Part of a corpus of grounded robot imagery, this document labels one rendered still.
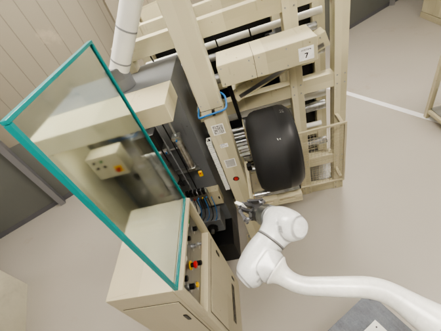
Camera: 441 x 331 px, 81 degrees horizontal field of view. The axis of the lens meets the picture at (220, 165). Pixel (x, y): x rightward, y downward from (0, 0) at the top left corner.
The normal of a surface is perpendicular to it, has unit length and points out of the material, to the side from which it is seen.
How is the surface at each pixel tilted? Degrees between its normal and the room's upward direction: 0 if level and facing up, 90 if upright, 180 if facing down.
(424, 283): 0
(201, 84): 90
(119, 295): 0
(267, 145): 43
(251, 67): 90
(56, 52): 90
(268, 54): 90
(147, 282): 0
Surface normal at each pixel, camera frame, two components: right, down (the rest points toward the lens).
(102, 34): 0.51, 0.46
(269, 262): -0.11, -0.40
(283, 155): -0.12, 0.21
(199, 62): 0.04, 0.67
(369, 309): -0.29, -0.70
